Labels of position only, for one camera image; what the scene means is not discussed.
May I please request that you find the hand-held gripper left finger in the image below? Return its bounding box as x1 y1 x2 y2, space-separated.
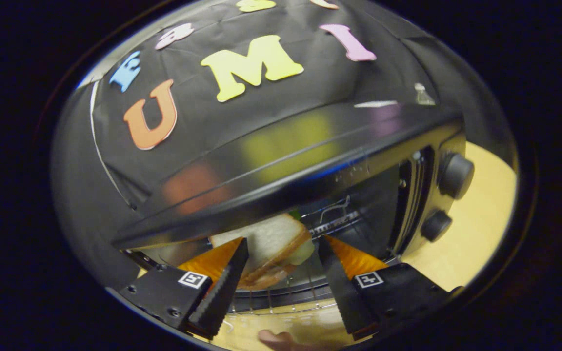
119 237 250 340

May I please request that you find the black toaster oven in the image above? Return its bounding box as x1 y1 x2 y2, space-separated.
110 102 475 315

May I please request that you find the toast sandwich with lettuce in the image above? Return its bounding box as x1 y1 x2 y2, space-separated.
210 213 315 291

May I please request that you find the black backdrop cloth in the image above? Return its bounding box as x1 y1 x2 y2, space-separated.
52 0 511 293

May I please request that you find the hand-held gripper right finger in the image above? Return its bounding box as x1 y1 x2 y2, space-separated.
318 234 462 341

